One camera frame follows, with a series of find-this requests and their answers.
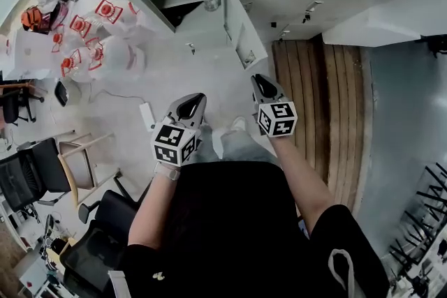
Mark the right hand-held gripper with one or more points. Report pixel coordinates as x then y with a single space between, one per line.
276 122

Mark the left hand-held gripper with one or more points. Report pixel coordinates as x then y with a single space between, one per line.
171 143

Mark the grey locker door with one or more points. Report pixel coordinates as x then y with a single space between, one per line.
237 28

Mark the person's left forearm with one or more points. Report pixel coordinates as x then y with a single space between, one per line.
153 209

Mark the person's right forearm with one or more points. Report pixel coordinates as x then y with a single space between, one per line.
300 178

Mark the white low cabinet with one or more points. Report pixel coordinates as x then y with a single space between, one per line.
366 28

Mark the person's white right shoe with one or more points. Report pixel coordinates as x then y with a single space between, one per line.
239 124

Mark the white power strip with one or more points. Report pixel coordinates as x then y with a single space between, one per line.
146 115

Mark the light wrist band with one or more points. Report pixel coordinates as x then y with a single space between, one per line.
167 172

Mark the wooden plank platform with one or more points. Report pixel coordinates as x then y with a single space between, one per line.
335 115

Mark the pile of clear water jugs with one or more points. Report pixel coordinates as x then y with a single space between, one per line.
118 56

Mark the clear bottle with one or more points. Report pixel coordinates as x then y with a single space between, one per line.
212 4

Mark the person's black shirt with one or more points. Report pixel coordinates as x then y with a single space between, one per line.
230 220

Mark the wooden chair grey seat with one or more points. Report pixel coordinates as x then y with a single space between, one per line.
82 167

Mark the small white waste bin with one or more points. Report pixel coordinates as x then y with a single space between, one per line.
62 93

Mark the black padded office chair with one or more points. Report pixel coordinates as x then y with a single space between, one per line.
104 216

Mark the pink round container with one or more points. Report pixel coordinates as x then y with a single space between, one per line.
60 15

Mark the black mesh office chair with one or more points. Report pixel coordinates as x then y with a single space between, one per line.
31 167

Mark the brown wooden rack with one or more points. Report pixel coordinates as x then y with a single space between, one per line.
17 83

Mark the white plastic bag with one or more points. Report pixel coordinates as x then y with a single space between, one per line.
47 0

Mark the black swivel stool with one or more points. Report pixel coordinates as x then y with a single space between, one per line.
12 108

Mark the orange black bag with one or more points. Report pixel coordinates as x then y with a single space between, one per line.
32 19

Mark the black metal railing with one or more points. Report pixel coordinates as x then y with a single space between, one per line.
431 202

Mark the cluttered white desk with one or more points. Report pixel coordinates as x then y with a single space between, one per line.
28 254

